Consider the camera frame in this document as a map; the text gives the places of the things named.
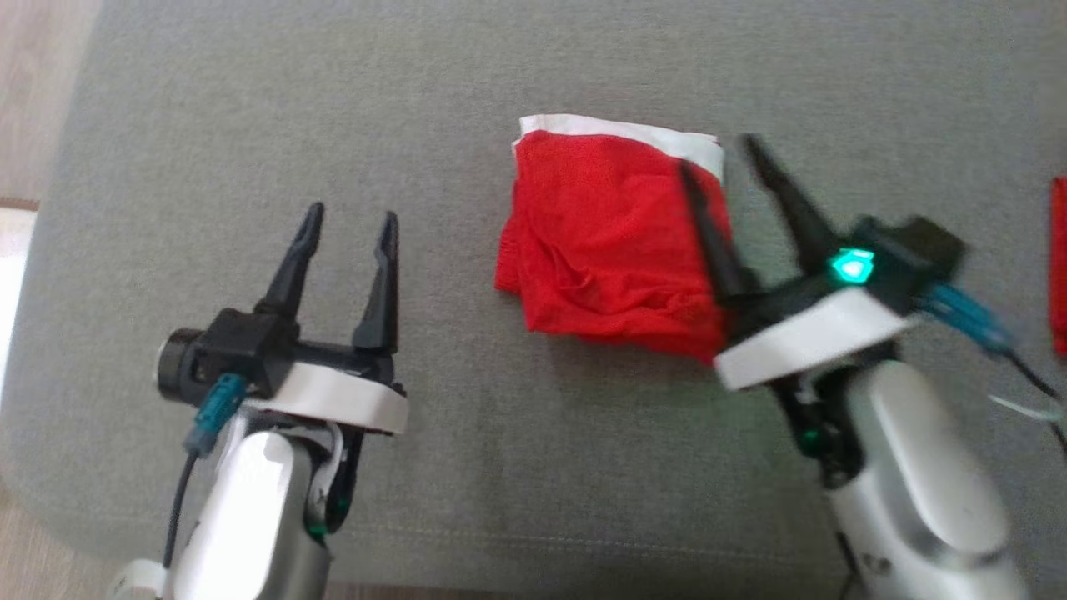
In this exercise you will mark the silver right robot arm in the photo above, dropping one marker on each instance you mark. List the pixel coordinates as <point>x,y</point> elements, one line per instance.
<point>917,467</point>

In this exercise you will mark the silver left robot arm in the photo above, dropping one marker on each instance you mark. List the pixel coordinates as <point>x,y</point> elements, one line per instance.
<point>250,500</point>

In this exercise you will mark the red white basketball jersey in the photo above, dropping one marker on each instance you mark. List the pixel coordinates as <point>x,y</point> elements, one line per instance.
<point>1059,267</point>

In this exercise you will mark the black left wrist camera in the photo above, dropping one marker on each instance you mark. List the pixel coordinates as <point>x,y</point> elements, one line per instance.
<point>225,342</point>

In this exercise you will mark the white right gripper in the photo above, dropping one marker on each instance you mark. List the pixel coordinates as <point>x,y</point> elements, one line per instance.
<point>817,333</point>

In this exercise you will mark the red mesh shorts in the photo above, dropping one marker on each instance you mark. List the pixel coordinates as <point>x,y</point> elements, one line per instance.
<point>600,242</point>

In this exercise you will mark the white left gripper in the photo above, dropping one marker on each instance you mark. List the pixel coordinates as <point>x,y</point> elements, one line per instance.
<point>342,392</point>

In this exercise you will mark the grey sofa ottoman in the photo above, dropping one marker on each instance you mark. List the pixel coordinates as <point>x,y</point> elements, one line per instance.
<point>250,125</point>

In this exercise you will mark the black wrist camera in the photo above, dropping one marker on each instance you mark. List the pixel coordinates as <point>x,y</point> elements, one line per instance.
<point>909,250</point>
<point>225,342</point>

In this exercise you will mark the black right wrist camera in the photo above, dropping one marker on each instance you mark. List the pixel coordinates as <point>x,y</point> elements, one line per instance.
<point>909,250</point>

